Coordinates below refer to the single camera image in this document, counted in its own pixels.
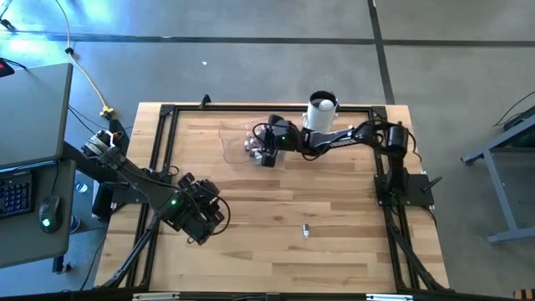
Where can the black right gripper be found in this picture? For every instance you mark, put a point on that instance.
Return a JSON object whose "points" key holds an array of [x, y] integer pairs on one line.
{"points": [[276, 142]]}

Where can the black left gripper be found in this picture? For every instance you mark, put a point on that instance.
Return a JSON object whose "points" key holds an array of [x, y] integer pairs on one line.
{"points": [[200, 219]]}

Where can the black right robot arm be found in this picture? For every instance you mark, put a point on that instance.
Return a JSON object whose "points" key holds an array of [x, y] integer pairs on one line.
{"points": [[334, 140]]}

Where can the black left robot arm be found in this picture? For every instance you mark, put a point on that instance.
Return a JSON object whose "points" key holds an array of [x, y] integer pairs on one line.
{"points": [[134, 180]]}

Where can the clear plastic bin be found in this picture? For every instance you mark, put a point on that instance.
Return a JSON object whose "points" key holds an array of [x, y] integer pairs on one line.
{"points": [[232, 146]]}

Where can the white cylindrical cup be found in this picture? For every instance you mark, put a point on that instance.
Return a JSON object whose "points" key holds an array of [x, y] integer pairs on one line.
{"points": [[319, 117]]}

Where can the black clamp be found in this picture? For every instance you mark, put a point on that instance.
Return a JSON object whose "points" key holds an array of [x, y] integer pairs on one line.
{"points": [[205, 100]]}

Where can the white ball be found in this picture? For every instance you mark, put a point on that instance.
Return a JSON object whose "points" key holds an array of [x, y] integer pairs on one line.
{"points": [[326, 104]]}

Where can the black power box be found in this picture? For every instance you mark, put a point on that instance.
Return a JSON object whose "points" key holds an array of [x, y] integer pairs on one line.
{"points": [[102, 202]]}

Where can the black computer mouse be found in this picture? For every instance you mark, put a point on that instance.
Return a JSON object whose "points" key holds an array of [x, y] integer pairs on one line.
{"points": [[50, 213]]}

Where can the gray desk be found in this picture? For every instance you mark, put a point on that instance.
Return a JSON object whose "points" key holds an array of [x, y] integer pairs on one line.
{"points": [[25, 242]]}

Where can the gray flat panel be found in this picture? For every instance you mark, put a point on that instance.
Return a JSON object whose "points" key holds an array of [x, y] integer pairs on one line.
{"points": [[33, 113]]}

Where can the black keyboard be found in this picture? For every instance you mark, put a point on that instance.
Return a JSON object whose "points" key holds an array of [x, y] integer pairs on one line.
{"points": [[14, 194]]}

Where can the red-lit black device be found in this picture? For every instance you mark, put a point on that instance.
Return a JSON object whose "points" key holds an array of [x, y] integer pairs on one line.
{"points": [[4, 67]]}

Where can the striped orange black object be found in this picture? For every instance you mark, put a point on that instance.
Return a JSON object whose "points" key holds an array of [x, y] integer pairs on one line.
{"points": [[524, 294]]}

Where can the black aluminium table frame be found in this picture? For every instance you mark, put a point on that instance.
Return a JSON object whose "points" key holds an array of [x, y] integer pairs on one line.
{"points": [[230, 108]]}

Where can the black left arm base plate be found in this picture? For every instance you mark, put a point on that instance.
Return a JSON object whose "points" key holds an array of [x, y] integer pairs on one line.
{"points": [[121, 200]]}

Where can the silver metal bracket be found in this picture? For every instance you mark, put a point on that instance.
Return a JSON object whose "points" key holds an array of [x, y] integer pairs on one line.
{"points": [[388, 297], [154, 297]]}

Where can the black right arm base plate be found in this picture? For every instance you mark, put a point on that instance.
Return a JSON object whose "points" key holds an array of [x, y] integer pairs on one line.
{"points": [[418, 196]]}

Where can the gray metal cart frame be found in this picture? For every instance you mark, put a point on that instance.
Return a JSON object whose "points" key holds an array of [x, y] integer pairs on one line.
{"points": [[505, 200]]}

